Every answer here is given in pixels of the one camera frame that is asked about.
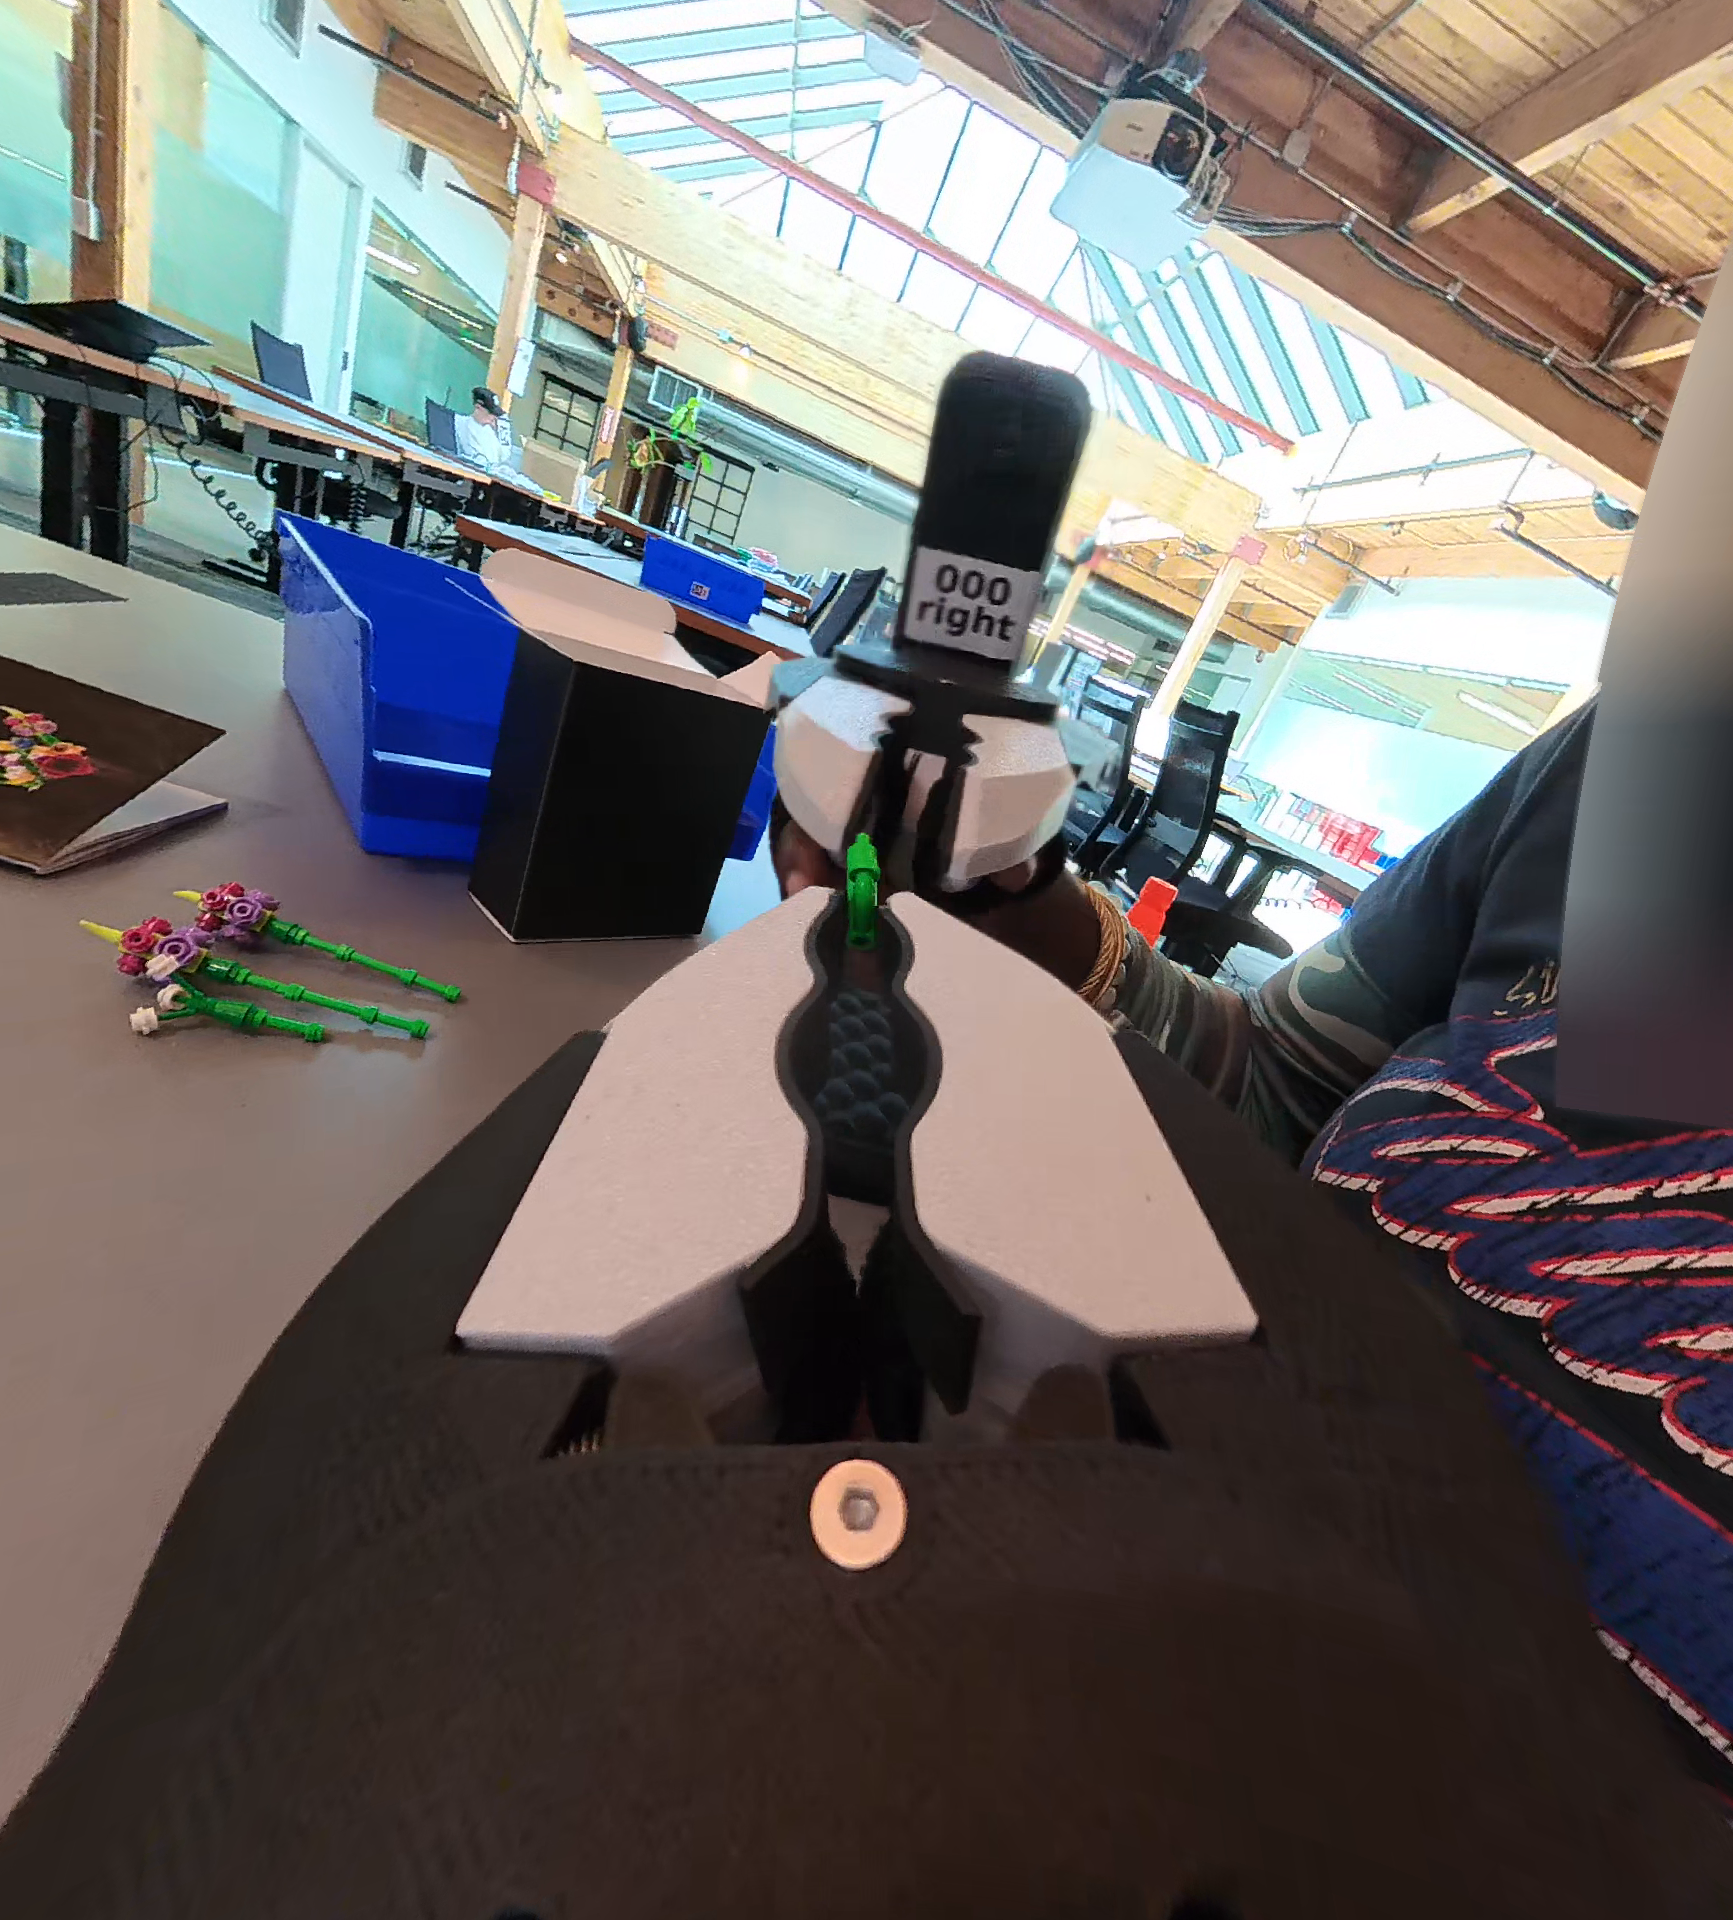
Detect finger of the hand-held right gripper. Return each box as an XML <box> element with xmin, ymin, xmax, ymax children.
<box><xmin>773</xmin><ymin>682</ymin><xmax>930</xmax><ymax>887</ymax></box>
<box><xmin>903</xmin><ymin>721</ymin><xmax>1077</xmax><ymax>891</ymax></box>

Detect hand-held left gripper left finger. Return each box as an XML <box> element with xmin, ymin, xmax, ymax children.
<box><xmin>456</xmin><ymin>885</ymin><xmax>867</xmax><ymax>1452</ymax></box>

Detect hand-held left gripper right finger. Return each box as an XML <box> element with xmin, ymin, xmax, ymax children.
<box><xmin>854</xmin><ymin>895</ymin><xmax>1261</xmax><ymax>1445</ymax></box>

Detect white toy flower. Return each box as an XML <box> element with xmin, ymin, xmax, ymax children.
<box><xmin>127</xmin><ymin>981</ymin><xmax>327</xmax><ymax>1046</ymax></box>

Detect purple toy flower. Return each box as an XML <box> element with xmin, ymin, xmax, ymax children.
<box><xmin>178</xmin><ymin>881</ymin><xmax>462</xmax><ymax>1004</ymax></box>
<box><xmin>77</xmin><ymin>917</ymin><xmax>433</xmax><ymax>1040</ymax></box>

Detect person's right forearm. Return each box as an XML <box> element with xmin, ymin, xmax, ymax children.
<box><xmin>1107</xmin><ymin>931</ymin><xmax>1348</xmax><ymax>1165</ymax></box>

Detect grey desk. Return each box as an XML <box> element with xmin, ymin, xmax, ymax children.
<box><xmin>0</xmin><ymin>496</ymin><xmax>867</xmax><ymax>1920</ymax></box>

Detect person's right hand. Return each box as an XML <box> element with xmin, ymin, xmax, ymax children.
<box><xmin>903</xmin><ymin>852</ymin><xmax>1116</xmax><ymax>1004</ymax></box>

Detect black office chair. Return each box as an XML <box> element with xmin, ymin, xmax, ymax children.
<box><xmin>1107</xmin><ymin>682</ymin><xmax>1243</xmax><ymax>932</ymax></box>

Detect blue bin white label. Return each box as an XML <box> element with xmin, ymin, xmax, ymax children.
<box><xmin>638</xmin><ymin>530</ymin><xmax>769</xmax><ymax>635</ymax></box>

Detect black box white flaps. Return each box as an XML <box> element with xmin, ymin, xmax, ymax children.
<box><xmin>469</xmin><ymin>547</ymin><xmax>783</xmax><ymax>946</ymax></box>

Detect white ceiling projector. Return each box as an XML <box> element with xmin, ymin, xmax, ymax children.
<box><xmin>1047</xmin><ymin>51</ymin><xmax>1236</xmax><ymax>274</ymax></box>

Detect row of red bins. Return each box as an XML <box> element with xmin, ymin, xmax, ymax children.
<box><xmin>1282</xmin><ymin>793</ymin><xmax>1385</xmax><ymax>868</ymax></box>

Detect potted green plant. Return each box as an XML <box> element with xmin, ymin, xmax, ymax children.
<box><xmin>628</xmin><ymin>396</ymin><xmax>716</xmax><ymax>517</ymax></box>

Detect large blue storage bin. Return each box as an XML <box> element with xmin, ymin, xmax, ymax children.
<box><xmin>277</xmin><ymin>513</ymin><xmax>782</xmax><ymax>862</ymax></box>

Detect blue red printed shirt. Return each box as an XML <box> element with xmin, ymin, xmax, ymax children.
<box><xmin>1303</xmin><ymin>703</ymin><xmax>1733</xmax><ymax>1920</ymax></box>

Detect dark flower instruction booklet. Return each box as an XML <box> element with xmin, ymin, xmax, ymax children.
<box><xmin>0</xmin><ymin>622</ymin><xmax>230</xmax><ymax>876</ymax></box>

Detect black laptop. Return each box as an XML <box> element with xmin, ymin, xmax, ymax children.
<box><xmin>0</xmin><ymin>262</ymin><xmax>208</xmax><ymax>362</ymax></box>

